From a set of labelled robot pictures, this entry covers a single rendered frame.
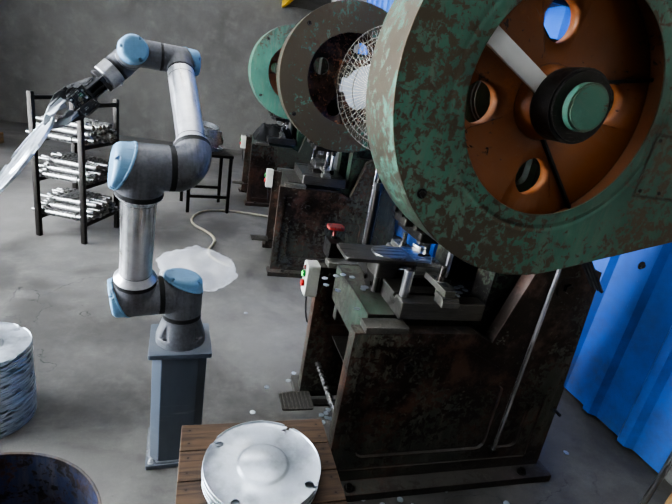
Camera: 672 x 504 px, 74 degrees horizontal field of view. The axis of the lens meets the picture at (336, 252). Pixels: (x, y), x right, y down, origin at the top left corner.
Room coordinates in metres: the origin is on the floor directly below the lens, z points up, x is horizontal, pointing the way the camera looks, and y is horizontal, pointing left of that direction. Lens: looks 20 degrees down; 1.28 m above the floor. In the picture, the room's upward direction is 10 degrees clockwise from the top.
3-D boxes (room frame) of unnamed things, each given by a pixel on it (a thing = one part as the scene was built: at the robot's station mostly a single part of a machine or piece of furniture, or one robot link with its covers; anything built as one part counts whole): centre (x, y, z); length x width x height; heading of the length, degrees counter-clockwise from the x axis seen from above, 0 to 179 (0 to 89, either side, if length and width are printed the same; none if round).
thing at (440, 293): (1.35, -0.35, 0.76); 0.17 x 0.06 x 0.10; 18
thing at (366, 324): (1.30, -0.52, 0.45); 0.92 x 0.12 x 0.90; 108
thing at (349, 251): (1.46, -0.14, 0.72); 0.25 x 0.14 x 0.14; 108
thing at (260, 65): (4.93, 0.49, 0.87); 1.53 x 0.99 x 1.74; 111
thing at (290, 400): (1.47, -0.17, 0.14); 0.59 x 0.10 x 0.05; 108
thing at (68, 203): (3.01, 1.88, 0.47); 0.46 x 0.43 x 0.95; 88
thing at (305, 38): (3.27, -0.11, 0.87); 1.53 x 0.99 x 1.74; 106
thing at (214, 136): (4.16, 1.35, 0.40); 0.45 x 0.40 x 0.79; 30
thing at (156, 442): (1.23, 0.45, 0.23); 0.19 x 0.19 x 0.45; 21
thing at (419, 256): (1.51, -0.30, 0.76); 0.15 x 0.09 x 0.05; 18
